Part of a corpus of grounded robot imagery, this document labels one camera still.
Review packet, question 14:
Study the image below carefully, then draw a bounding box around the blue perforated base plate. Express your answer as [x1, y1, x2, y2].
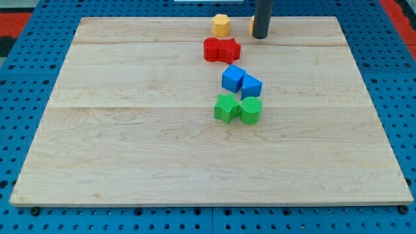
[1, 1, 415, 233]

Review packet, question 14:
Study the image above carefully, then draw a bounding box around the blue cube block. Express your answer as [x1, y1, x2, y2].
[222, 64, 246, 93]

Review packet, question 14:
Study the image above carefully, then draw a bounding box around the blue triangle block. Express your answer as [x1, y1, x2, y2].
[240, 73, 263, 100]

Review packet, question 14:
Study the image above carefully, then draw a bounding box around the green star block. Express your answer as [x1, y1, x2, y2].
[214, 94, 241, 124]

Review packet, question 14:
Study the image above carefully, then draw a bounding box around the red star block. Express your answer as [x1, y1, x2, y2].
[218, 38, 241, 64]

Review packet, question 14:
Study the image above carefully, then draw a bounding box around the red circle block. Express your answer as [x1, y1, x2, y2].
[203, 37, 222, 62]

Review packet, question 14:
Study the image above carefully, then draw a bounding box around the light wooden board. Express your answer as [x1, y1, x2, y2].
[10, 16, 413, 207]

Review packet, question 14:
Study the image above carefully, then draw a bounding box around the green circle block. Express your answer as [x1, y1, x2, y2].
[239, 97, 263, 125]

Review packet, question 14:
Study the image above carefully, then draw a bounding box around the yellow hexagon block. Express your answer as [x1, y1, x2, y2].
[212, 14, 231, 38]

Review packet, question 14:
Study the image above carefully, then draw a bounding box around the yellow block behind rod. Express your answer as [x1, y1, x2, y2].
[249, 16, 255, 36]

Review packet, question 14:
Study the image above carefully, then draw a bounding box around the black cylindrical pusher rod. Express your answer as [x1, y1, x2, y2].
[252, 0, 274, 39]

